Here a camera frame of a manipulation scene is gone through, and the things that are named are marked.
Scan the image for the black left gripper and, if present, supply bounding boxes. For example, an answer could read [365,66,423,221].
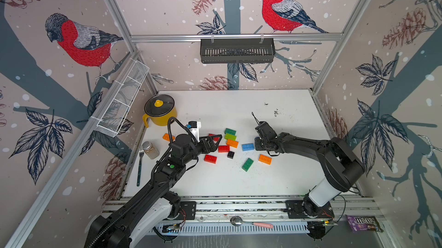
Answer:
[181,134,222,166]

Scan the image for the red lego brick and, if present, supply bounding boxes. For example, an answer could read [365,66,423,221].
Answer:
[208,134,222,143]
[204,154,218,164]
[218,145,230,153]

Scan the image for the orange lego brick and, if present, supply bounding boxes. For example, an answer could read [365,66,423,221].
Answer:
[259,154,272,165]
[226,139,239,149]
[162,133,176,142]

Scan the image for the blue lego brick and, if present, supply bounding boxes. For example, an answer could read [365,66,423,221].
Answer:
[241,143,254,151]

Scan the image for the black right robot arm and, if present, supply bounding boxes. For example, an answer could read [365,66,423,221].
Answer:
[254,121,366,218]

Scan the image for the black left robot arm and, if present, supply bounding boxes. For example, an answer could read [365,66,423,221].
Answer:
[85,121,222,248]

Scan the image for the lime green lego brick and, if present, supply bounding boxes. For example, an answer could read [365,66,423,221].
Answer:
[224,134,237,141]

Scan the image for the orange lego brick in stack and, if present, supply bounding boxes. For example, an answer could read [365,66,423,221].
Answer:
[226,139,239,149]

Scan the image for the dark green lego brick top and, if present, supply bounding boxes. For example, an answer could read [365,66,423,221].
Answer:
[224,128,236,135]

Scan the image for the black small lego brick right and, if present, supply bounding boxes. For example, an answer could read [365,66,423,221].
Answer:
[227,151,235,159]

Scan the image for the green lego brick lower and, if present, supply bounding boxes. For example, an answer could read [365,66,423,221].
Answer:
[241,158,254,172]

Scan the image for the small glass spice jar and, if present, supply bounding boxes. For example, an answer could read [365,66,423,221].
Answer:
[142,141,160,159]

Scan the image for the yellow pot with black lid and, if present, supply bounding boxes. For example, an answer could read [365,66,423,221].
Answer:
[142,95,177,128]

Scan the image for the purple candy packet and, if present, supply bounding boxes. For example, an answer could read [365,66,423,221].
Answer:
[346,215,383,233]

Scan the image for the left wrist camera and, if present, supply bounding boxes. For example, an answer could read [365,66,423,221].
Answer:
[187,121,201,142]

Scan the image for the fork with green handle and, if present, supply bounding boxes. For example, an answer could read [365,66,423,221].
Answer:
[137,150,145,187]

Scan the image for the spoon with pink handle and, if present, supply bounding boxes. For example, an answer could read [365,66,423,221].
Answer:
[230,216,273,229]

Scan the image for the black hanging wire basket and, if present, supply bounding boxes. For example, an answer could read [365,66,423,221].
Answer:
[200,38,276,64]

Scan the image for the white wire mesh shelf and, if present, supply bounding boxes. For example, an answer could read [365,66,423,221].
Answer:
[94,58,149,138]

